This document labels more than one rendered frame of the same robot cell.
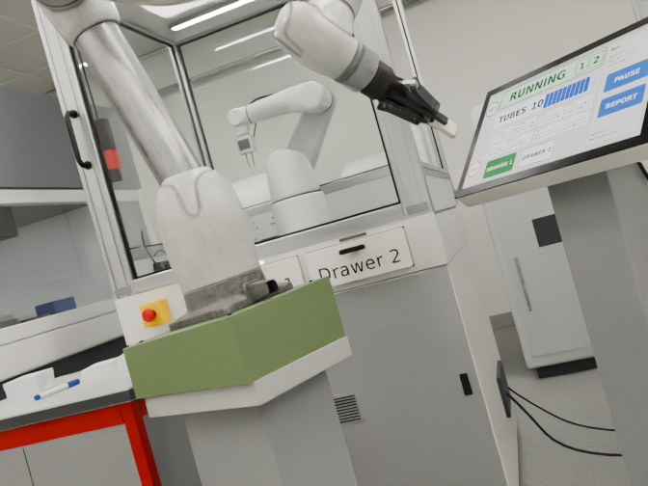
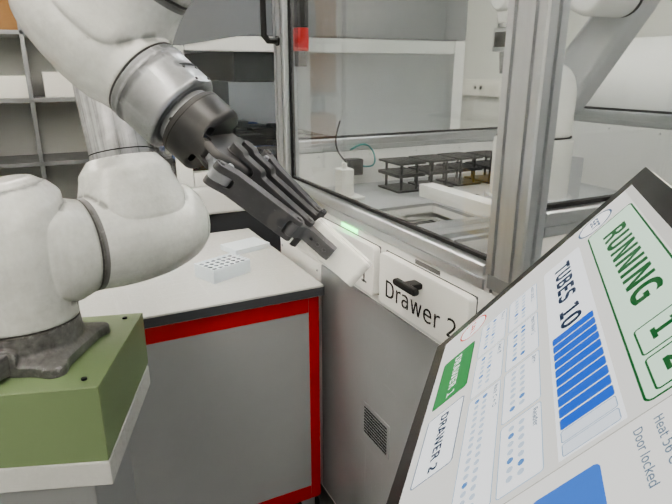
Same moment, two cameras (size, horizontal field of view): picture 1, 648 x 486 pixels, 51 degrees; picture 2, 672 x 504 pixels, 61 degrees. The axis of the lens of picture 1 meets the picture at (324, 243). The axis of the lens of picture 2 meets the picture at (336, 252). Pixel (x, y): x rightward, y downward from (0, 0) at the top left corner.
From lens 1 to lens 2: 1.36 m
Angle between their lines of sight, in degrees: 50
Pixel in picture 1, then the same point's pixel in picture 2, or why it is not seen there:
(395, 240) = (457, 310)
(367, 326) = (413, 378)
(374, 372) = (406, 427)
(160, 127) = not seen: hidden behind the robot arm
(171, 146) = (87, 113)
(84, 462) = not seen: hidden behind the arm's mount
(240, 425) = not seen: outside the picture
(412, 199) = (499, 268)
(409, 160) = (514, 208)
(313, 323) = (40, 437)
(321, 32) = (42, 34)
